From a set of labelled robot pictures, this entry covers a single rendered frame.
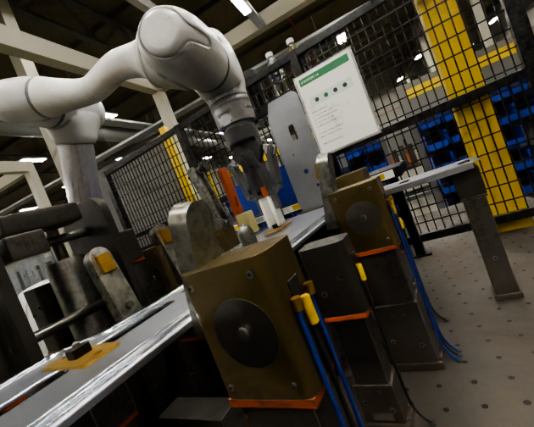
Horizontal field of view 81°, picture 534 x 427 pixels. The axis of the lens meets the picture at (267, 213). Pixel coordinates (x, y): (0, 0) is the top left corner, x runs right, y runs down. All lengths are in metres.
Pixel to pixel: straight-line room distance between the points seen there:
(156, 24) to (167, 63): 0.05
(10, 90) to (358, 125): 1.00
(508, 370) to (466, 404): 0.09
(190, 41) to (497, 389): 0.69
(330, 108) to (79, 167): 0.86
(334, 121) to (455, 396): 0.90
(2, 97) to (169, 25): 0.58
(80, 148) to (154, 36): 0.65
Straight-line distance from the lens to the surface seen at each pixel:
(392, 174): 0.95
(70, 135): 1.12
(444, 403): 0.60
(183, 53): 0.55
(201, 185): 0.78
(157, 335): 0.33
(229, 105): 0.69
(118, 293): 0.55
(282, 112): 0.97
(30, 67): 9.72
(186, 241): 0.28
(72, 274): 0.60
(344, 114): 1.20
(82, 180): 1.14
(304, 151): 0.94
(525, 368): 0.65
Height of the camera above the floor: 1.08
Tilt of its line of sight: 3 degrees down
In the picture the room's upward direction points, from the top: 21 degrees counter-clockwise
